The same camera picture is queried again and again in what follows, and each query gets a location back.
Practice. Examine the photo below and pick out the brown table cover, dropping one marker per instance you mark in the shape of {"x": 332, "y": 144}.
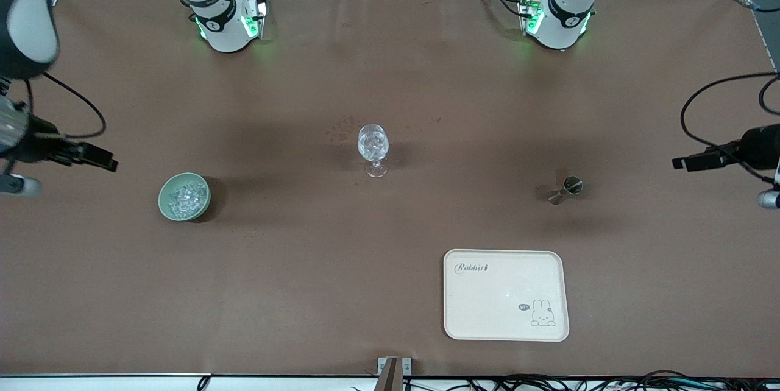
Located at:
{"x": 304, "y": 257}

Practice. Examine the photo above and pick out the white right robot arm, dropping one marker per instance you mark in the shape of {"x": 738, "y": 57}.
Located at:
{"x": 222, "y": 31}

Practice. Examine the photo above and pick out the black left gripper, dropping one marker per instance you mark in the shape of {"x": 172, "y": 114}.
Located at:
{"x": 757, "y": 145}

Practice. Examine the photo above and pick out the green ceramic bowl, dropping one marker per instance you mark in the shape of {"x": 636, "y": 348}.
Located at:
{"x": 166, "y": 205}

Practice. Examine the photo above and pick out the beige rabbit print tray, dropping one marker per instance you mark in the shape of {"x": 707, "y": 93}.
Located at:
{"x": 499, "y": 299}

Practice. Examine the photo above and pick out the metal double jigger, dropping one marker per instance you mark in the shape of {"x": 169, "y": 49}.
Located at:
{"x": 571, "y": 185}

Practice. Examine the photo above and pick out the clear wine glass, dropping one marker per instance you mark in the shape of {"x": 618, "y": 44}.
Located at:
{"x": 373, "y": 142}

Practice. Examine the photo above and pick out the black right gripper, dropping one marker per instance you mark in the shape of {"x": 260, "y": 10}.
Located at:
{"x": 41, "y": 142}

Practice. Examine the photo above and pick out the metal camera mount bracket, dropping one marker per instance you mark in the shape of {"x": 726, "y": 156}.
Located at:
{"x": 393, "y": 373}

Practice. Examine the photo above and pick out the pile of clear ice cubes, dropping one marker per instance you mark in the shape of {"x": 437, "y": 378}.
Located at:
{"x": 186, "y": 196}

